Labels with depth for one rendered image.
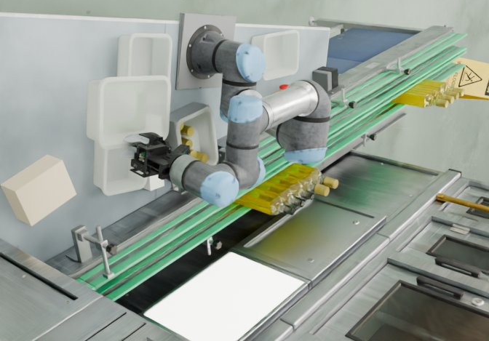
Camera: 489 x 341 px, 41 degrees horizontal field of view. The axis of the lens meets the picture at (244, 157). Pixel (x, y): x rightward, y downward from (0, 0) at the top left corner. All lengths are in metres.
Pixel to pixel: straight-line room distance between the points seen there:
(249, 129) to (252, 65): 0.70
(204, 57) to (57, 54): 0.52
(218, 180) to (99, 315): 0.40
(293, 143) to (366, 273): 0.57
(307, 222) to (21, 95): 1.10
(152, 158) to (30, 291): 0.44
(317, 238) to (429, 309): 0.47
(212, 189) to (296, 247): 0.90
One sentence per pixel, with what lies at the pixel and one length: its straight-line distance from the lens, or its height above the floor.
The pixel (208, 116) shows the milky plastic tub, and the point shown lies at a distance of 2.26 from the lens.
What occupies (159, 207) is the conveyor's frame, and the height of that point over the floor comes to 0.81.
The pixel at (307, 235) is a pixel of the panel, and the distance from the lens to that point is 2.32.
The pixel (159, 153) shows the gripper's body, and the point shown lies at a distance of 1.54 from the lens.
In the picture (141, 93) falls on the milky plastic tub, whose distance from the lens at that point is 1.73.
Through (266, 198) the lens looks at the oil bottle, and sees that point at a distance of 2.25.
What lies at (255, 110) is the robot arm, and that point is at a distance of 1.44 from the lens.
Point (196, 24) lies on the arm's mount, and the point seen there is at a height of 0.77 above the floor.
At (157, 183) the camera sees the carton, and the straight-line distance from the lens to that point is 2.18.
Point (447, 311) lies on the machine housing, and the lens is 2.08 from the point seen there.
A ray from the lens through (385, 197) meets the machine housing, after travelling 2.62.
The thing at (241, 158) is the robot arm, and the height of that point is 1.43.
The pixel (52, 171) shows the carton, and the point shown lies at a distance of 1.89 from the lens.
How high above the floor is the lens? 2.34
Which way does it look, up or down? 38 degrees down
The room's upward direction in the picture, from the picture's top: 106 degrees clockwise
